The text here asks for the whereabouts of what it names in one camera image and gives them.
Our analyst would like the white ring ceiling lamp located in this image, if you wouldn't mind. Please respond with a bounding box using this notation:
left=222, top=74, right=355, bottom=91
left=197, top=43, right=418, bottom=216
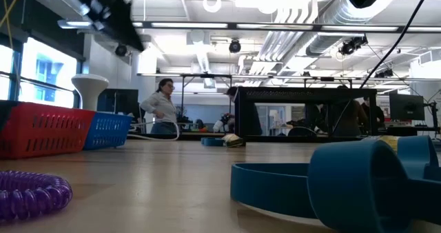
left=202, top=0, right=223, bottom=14

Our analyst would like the bright window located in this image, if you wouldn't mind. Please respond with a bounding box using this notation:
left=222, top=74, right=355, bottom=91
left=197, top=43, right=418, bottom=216
left=0, top=36, right=79, bottom=108

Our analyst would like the white curved hose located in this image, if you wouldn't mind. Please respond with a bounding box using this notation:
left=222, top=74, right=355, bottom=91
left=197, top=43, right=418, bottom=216
left=127, top=118, right=181, bottom=142

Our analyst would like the long ceiling light bar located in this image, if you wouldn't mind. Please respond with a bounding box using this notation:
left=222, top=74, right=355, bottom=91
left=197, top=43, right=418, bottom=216
left=57, top=19, right=441, bottom=33

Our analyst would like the red plastic basket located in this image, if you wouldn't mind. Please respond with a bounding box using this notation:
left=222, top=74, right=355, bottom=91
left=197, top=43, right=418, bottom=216
left=0, top=101, right=96, bottom=160

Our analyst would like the black hanging cable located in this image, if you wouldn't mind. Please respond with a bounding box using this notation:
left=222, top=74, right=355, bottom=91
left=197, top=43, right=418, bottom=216
left=331, top=0, right=434, bottom=138

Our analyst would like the black chair back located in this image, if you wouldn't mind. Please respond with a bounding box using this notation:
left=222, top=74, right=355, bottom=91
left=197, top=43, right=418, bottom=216
left=287, top=126, right=318, bottom=137

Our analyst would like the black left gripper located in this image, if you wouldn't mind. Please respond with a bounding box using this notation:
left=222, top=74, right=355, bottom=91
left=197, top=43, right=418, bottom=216
left=65, top=0, right=145, bottom=53

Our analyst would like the black computer monitor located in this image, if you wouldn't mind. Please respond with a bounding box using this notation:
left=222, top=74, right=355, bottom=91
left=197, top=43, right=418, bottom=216
left=389, top=93, right=426, bottom=121
left=96, top=88, right=139, bottom=114

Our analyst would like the black ceiling light cluster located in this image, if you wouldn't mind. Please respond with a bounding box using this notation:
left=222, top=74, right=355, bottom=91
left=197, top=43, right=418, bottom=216
left=338, top=35, right=369, bottom=57

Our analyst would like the purple coil wristband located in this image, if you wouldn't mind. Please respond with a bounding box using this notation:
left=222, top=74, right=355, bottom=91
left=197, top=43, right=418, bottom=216
left=0, top=170, right=74, bottom=222

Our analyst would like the black mesh shelf riser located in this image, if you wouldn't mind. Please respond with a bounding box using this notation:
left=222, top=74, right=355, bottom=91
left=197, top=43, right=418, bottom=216
left=234, top=85, right=379, bottom=147

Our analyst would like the silver ventilation duct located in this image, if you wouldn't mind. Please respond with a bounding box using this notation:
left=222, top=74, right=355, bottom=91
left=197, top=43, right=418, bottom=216
left=305, top=0, right=402, bottom=57

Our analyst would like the white mushroom lamp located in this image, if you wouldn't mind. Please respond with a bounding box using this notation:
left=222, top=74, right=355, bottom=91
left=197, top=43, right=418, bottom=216
left=71, top=73, right=110, bottom=112

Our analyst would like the black metal frame stand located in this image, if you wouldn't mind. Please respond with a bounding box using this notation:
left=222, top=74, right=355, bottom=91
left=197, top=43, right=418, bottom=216
left=181, top=73, right=234, bottom=123

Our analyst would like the yellow crayon box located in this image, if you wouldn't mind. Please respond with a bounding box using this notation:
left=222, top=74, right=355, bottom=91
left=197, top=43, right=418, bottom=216
left=378, top=134, right=401, bottom=152

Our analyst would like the yellow hanging cable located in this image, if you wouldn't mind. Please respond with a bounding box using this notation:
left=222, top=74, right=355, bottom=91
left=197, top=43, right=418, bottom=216
left=0, top=0, right=24, bottom=51

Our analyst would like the black plastic bin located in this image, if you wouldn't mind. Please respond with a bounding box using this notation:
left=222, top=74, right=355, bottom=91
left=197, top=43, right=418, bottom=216
left=0, top=100, right=22, bottom=123

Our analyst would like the blue plastic basket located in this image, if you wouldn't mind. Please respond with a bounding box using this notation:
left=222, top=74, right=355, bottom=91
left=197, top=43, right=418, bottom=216
left=82, top=111, right=134, bottom=150

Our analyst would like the black ceiling spotlight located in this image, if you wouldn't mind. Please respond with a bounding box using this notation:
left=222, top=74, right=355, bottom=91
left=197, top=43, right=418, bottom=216
left=228, top=39, right=242, bottom=54
left=114, top=42, right=129, bottom=57

